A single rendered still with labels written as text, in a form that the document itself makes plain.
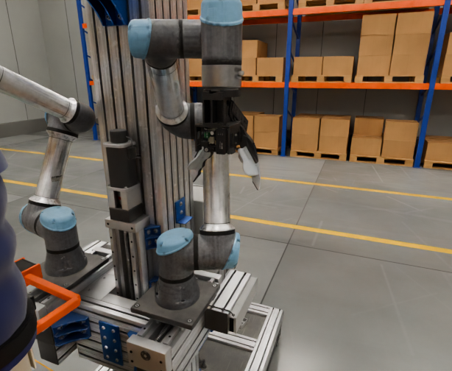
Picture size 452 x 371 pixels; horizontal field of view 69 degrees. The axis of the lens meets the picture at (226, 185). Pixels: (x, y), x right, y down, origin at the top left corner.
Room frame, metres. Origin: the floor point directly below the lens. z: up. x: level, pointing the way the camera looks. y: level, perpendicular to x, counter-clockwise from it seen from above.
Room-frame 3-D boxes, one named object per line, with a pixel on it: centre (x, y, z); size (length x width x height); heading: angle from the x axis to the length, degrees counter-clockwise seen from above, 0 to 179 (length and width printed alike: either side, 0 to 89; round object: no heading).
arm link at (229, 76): (0.66, 0.01, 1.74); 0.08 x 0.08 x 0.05
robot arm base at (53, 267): (1.13, 0.62, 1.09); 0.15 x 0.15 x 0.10
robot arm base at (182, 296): (0.95, 0.16, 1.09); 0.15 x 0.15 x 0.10
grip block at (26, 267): (0.86, 0.62, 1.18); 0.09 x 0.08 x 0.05; 152
